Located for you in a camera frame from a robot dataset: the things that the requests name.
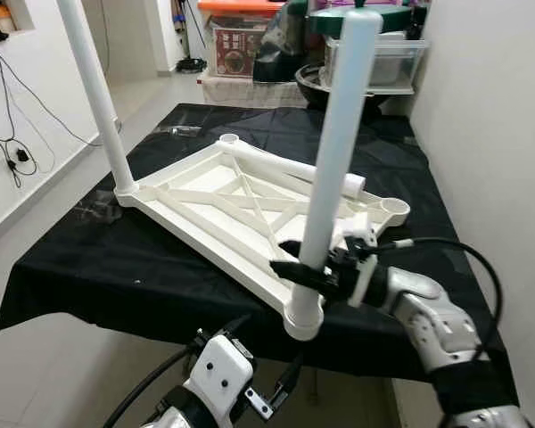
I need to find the white plastic table top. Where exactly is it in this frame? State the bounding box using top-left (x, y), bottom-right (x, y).
top-left (114, 134), bottom-right (411, 342)

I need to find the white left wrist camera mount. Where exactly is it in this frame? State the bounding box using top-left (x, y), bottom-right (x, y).
top-left (185, 334), bottom-right (255, 424)

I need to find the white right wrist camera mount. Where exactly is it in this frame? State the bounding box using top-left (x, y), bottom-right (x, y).
top-left (334, 214), bottom-right (380, 309)

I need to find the thin black wall cable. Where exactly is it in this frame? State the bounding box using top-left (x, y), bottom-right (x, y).
top-left (0, 40), bottom-right (99, 188)

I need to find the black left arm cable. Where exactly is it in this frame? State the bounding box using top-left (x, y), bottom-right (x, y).
top-left (103, 339), bottom-right (202, 428)

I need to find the storage box with orange lid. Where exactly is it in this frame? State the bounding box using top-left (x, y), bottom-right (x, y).
top-left (201, 0), bottom-right (282, 79)

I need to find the beige low bench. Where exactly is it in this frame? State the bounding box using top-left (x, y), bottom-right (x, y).
top-left (199, 76), bottom-right (313, 108)

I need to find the small black green device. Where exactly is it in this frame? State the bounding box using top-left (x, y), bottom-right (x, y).
top-left (176, 57), bottom-right (209, 74)

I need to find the clear tape strip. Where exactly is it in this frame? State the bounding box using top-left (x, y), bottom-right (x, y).
top-left (156, 125), bottom-right (202, 139)

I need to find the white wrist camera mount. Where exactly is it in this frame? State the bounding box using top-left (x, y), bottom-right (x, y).
top-left (334, 214), bottom-right (380, 309)
top-left (185, 334), bottom-right (255, 424)

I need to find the clear tape patch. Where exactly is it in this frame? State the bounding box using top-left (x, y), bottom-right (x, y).
top-left (76, 198), bottom-right (126, 224)

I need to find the black round basin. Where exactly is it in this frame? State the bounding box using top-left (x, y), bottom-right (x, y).
top-left (296, 62), bottom-right (402, 112)

